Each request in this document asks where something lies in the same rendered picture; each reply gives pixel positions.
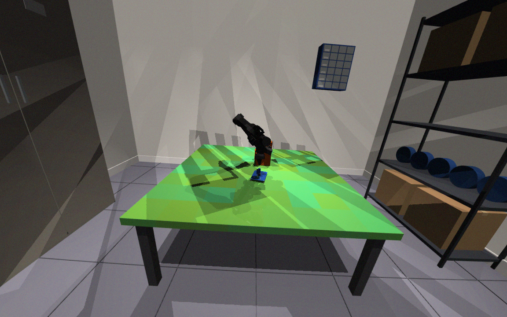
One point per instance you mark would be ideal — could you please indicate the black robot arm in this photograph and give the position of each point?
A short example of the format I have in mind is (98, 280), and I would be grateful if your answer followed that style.
(254, 133)

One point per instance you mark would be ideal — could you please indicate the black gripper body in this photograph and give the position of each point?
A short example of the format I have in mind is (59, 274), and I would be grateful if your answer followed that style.
(259, 149)

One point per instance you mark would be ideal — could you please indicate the blue circuit board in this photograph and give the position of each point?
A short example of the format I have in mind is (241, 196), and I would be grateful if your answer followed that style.
(259, 175)

